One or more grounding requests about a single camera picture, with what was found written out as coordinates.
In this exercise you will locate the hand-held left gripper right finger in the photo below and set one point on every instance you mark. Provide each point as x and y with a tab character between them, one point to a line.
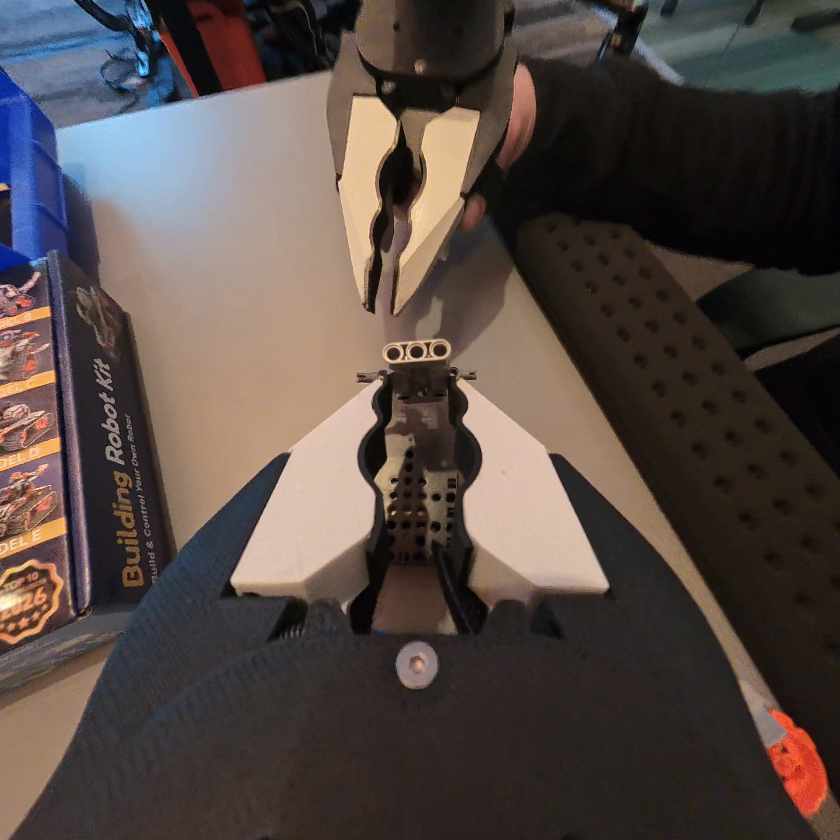
525	518

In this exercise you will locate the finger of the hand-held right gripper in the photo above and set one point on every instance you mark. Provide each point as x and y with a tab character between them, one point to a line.
364	164
446	170

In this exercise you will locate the pile of building pieces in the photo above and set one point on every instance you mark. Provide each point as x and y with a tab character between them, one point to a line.
794	761

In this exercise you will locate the grey beam and connector assembly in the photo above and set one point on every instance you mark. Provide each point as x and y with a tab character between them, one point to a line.
417	351

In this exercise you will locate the blue robot kit box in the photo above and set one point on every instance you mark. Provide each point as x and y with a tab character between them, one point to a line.
98	426

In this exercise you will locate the blue storage bin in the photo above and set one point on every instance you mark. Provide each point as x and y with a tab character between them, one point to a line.
26	164

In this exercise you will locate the person's right hand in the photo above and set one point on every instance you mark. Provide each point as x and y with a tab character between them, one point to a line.
522	111

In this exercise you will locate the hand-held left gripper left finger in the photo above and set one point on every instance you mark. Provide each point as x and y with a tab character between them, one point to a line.
308	518

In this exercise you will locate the orange black machine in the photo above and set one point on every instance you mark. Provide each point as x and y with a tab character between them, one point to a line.
223	39

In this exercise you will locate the dark teal cloth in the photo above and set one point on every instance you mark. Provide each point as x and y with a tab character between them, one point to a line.
774	315

